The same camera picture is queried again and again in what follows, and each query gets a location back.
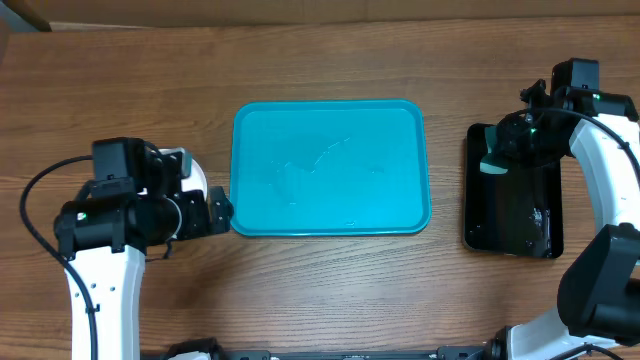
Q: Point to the white plate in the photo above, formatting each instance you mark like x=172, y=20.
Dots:
x=192, y=177

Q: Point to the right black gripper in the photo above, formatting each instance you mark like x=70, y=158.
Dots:
x=509, y=149

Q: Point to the green scouring sponge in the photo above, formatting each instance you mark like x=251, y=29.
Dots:
x=494, y=161

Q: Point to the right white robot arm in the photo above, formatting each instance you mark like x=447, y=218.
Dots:
x=597, y=306

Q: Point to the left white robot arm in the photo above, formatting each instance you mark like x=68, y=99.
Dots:
x=105, y=242

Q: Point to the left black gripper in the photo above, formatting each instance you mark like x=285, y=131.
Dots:
x=200, y=222

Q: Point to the black water tray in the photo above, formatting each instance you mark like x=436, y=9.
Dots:
x=518, y=213

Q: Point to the teal plastic tray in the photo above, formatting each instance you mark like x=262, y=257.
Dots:
x=329, y=168

